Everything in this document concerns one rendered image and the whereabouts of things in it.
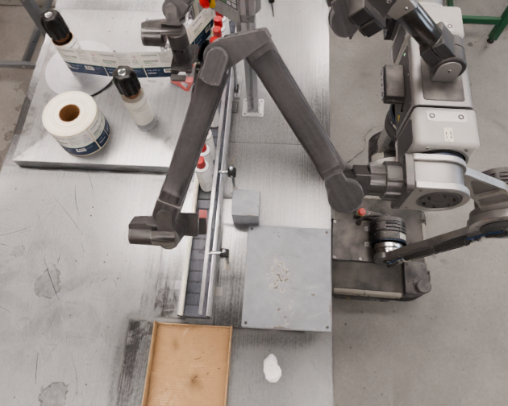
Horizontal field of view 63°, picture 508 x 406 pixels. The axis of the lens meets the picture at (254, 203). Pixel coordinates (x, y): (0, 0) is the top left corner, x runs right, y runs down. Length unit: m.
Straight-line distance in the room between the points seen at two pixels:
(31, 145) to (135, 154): 0.43
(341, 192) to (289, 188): 0.72
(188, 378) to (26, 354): 0.56
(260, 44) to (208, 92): 0.14
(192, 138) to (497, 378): 2.06
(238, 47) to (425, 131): 0.42
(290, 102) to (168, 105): 0.98
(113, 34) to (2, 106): 1.43
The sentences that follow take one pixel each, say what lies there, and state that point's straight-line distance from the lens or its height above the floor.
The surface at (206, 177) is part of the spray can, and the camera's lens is 1.44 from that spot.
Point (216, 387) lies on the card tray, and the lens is 1.45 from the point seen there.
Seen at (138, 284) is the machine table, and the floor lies 0.83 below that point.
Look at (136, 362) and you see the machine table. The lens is 1.51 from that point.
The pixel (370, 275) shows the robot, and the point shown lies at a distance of 2.15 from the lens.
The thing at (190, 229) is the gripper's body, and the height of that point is 1.24.
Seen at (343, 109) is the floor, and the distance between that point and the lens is 2.83.
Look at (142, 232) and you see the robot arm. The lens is 1.04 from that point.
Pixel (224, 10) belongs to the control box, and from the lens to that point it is 1.43.
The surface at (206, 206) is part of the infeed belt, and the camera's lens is 1.52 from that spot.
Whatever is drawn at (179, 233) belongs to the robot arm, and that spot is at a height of 1.32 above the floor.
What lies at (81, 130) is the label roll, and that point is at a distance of 1.63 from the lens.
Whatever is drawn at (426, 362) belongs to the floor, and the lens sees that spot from 2.42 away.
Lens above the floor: 2.28
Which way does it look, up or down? 67 degrees down
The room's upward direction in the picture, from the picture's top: 5 degrees counter-clockwise
